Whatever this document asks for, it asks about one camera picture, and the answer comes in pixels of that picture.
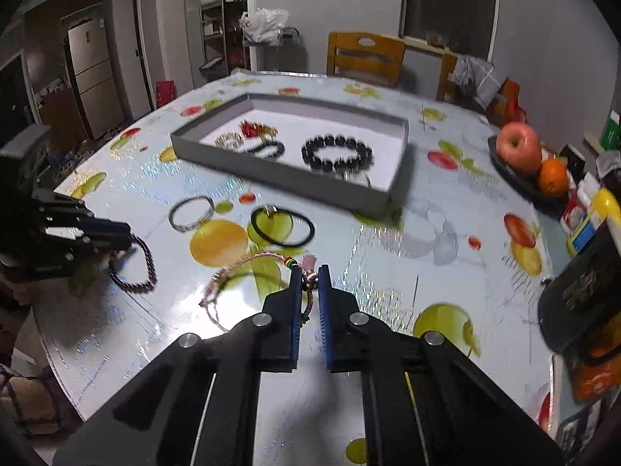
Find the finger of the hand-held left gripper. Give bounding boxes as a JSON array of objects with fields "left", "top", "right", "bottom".
[
  {"left": 31, "top": 189, "right": 98, "bottom": 221},
  {"left": 41, "top": 217, "right": 135, "bottom": 265}
]

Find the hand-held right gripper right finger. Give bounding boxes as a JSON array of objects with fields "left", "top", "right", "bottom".
[{"left": 317, "top": 264, "right": 566, "bottom": 466}]

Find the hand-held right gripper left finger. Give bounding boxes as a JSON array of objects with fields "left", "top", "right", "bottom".
[{"left": 53, "top": 266, "right": 304, "bottom": 466}]

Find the maroon bead bracelet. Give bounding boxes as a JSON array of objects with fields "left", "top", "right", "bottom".
[{"left": 108, "top": 234, "right": 159, "bottom": 294}]

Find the pink cord bracelet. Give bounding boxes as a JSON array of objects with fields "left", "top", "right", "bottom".
[{"left": 200, "top": 252, "right": 321, "bottom": 323}]

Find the grey shallow cardboard box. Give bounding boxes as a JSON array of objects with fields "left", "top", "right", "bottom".
[{"left": 170, "top": 92, "right": 410, "bottom": 216}]

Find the thin silver bangle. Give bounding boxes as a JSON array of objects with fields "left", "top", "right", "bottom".
[{"left": 340, "top": 171, "right": 373, "bottom": 190}]

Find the large black bead bracelet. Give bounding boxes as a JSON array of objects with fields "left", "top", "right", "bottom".
[{"left": 301, "top": 133, "right": 375, "bottom": 174}]

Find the dark blue bead bracelet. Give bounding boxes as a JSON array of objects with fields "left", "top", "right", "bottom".
[{"left": 245, "top": 138, "right": 286, "bottom": 160}]

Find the red bead ornament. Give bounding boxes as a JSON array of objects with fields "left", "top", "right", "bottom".
[{"left": 240, "top": 119, "right": 278, "bottom": 139}]

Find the dark metal bangle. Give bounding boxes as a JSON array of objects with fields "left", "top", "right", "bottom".
[{"left": 168, "top": 196, "right": 215, "bottom": 233}]

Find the silver refrigerator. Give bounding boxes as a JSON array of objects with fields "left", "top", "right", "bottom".
[{"left": 64, "top": 19, "right": 127, "bottom": 141}]

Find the fruit print tablecloth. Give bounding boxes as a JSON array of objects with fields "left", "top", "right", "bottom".
[{"left": 31, "top": 70, "right": 585, "bottom": 466}]

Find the red box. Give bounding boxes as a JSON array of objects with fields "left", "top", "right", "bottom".
[{"left": 156, "top": 80, "right": 178, "bottom": 110}]

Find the metal storage shelf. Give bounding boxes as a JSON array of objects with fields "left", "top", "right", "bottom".
[{"left": 199, "top": 0, "right": 249, "bottom": 81}]

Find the dark fruit plate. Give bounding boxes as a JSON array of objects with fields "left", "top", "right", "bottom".
[{"left": 487, "top": 135, "right": 571, "bottom": 214}]

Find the black mug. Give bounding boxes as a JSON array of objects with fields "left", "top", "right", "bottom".
[{"left": 538, "top": 221, "right": 621, "bottom": 355}]

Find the red apple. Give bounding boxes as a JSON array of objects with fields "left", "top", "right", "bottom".
[{"left": 496, "top": 122, "right": 543, "bottom": 176}]

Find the white plastic bag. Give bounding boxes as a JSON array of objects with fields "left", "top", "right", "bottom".
[{"left": 239, "top": 8, "right": 289, "bottom": 44}]

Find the wooden chair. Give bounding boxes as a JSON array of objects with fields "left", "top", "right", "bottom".
[
  {"left": 326, "top": 31, "right": 407, "bottom": 89},
  {"left": 435, "top": 52, "right": 461, "bottom": 104}
]

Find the orange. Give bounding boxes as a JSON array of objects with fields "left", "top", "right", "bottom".
[{"left": 538, "top": 158, "right": 569, "bottom": 196}]

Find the white jar red label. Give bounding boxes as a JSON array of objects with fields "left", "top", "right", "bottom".
[{"left": 560, "top": 189, "right": 593, "bottom": 235}]

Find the grey cloth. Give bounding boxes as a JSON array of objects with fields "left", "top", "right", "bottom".
[{"left": 449, "top": 55, "right": 500, "bottom": 110}]

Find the red bag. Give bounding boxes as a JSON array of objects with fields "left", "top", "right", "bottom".
[{"left": 485, "top": 78, "right": 529, "bottom": 127}]

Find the yellow cap container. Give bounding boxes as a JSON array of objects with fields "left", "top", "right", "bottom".
[{"left": 567, "top": 188, "right": 621, "bottom": 258}]

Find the window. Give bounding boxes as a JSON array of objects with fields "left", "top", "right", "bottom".
[{"left": 399, "top": 0, "right": 501, "bottom": 65}]

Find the green box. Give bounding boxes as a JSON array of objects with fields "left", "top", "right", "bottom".
[{"left": 600, "top": 111, "right": 621, "bottom": 152}]

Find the black hair tie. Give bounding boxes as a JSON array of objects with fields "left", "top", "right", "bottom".
[{"left": 250, "top": 206, "right": 316, "bottom": 247}]

